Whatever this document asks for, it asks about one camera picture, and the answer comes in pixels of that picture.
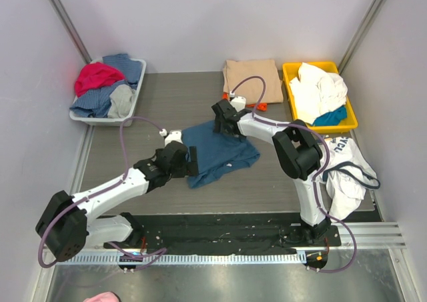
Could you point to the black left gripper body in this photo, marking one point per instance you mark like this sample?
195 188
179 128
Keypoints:
192 160

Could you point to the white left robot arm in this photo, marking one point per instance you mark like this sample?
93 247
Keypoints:
71 222

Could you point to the blue checked shirt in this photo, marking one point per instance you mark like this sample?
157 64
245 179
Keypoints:
96 102

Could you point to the aluminium rail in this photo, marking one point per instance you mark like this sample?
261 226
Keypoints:
377 235

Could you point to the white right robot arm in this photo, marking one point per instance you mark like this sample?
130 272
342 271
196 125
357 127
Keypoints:
299 156

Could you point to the dark blue t-shirt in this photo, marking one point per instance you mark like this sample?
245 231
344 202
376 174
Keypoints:
217 154

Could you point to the folded beige t-shirt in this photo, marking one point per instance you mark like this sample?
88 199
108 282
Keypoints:
263 74

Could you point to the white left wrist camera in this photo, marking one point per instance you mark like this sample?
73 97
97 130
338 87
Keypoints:
171 136

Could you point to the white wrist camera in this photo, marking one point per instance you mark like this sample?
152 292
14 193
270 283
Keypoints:
237 102
171 136

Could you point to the white printed t-shirt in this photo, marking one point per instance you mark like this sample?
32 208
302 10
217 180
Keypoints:
347 177

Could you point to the left aluminium frame post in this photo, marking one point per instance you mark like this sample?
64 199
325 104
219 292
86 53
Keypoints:
68 25

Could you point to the teal garment in tray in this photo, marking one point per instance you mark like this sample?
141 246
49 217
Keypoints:
332 118

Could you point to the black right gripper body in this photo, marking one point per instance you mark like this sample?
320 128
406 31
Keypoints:
221 116

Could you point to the grey garment in bin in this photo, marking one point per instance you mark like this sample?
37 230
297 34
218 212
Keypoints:
121 99

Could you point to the right aluminium frame post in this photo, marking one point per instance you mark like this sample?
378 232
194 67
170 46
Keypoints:
361 32

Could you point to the folded orange t-shirt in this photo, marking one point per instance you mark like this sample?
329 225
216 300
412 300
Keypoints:
259 107

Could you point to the pink object at bottom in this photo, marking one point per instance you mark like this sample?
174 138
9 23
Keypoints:
104 297

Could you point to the aluminium frame post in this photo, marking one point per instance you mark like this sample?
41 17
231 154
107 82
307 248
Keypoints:
68 25
361 32

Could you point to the pink red garment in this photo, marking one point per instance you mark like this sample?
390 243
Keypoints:
95 76

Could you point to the grey plastic bin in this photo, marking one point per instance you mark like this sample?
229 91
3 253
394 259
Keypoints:
97 121

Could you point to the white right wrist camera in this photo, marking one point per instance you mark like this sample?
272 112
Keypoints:
237 102

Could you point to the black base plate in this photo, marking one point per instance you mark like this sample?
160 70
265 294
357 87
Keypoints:
226 234

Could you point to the slotted cable duct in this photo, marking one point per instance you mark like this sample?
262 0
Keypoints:
116 258

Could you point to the white t-shirt in tray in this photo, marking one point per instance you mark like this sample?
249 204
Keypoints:
317 92

